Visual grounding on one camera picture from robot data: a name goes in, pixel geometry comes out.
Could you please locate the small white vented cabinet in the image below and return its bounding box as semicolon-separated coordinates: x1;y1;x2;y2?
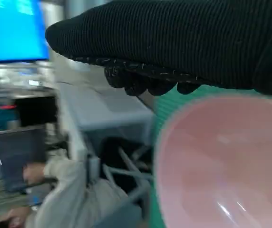
55;82;155;167

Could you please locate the person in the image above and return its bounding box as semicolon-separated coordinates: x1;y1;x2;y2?
0;156;130;228

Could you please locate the blue lit monitor screen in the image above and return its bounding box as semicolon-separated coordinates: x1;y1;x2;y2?
0;0;50;64

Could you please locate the green cutting mat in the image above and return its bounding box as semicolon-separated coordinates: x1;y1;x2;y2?
147;82;272;228

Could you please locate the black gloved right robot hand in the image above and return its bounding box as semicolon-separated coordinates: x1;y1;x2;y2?
45;0;272;98

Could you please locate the pink bowl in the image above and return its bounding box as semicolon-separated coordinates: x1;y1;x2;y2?
154;96;272;228

